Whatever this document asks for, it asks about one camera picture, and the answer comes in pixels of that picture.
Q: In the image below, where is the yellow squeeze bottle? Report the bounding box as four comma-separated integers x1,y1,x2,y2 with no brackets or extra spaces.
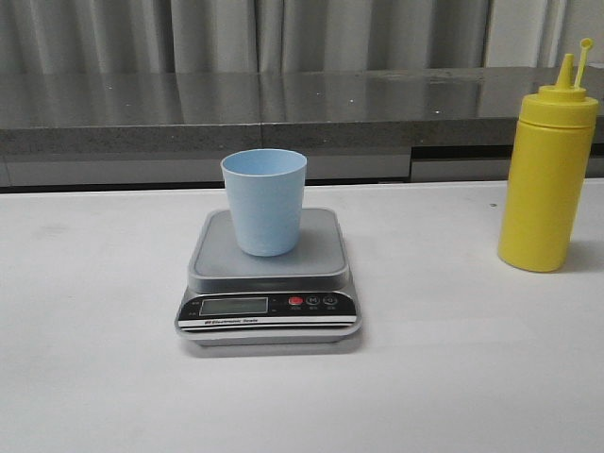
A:
497,38,599,273

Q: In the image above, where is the grey curtain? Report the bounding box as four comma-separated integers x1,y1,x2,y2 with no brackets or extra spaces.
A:
1,1,603,74

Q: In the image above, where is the light blue plastic cup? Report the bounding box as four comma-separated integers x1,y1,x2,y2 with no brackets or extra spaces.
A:
221,148,308,257

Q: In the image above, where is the silver digital kitchen scale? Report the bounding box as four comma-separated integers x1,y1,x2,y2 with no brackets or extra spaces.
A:
175,208,361,346

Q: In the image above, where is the grey stone counter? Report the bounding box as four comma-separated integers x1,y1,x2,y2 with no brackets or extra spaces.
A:
1,67,557,192

